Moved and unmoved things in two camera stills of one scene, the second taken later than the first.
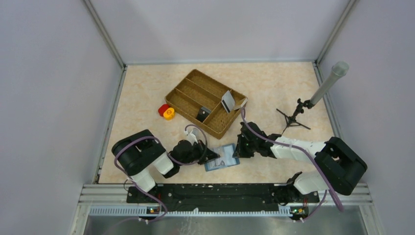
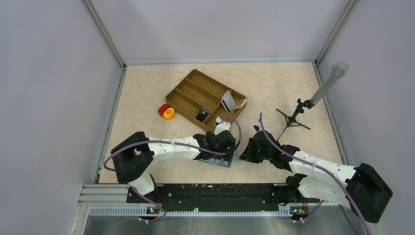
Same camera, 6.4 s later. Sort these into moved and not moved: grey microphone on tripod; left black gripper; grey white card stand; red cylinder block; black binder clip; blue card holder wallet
Moved: left black gripper; blue card holder wallet
Not moved: grey microphone on tripod; grey white card stand; black binder clip; red cylinder block
